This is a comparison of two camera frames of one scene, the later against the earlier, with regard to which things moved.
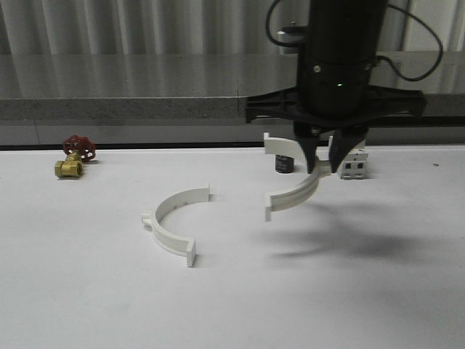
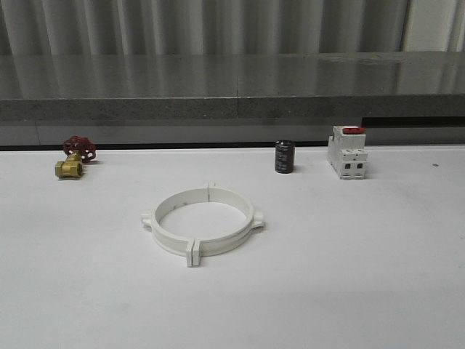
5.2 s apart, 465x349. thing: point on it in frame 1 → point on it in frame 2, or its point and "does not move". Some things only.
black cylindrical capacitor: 284,163 does not move
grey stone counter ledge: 189,86 does not move
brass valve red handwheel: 78,150 does not move
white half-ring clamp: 277,145 → 254,219
